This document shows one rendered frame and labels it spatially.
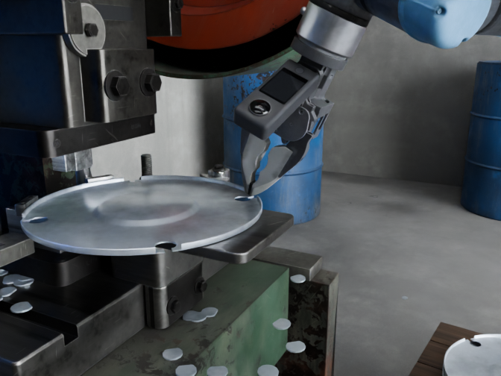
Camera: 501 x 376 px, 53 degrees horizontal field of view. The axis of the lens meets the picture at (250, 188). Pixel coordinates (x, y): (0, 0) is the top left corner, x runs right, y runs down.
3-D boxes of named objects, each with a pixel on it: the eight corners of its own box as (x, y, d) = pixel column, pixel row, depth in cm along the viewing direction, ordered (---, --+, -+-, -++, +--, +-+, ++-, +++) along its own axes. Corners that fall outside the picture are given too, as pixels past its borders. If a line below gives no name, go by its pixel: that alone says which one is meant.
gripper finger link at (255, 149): (262, 186, 73) (289, 130, 69) (245, 196, 68) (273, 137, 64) (244, 174, 74) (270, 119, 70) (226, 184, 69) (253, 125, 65)
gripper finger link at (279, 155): (280, 197, 72) (309, 141, 68) (264, 208, 67) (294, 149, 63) (262, 186, 73) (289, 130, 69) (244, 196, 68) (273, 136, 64)
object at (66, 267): (164, 233, 76) (163, 214, 76) (62, 289, 59) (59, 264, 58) (85, 218, 83) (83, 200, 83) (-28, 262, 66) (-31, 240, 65)
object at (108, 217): (29, 190, 72) (28, 185, 72) (224, 173, 81) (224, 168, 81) (10, 274, 46) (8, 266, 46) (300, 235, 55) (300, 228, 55)
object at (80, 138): (160, 148, 73) (159, 110, 71) (50, 181, 56) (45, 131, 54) (77, 139, 80) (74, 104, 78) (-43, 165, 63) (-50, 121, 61)
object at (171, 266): (294, 309, 65) (297, 210, 62) (244, 368, 53) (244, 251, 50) (140, 271, 76) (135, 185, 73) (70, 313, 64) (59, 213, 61)
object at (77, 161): (97, 165, 69) (95, 138, 68) (70, 172, 65) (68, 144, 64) (80, 163, 70) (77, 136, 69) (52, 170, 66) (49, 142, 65)
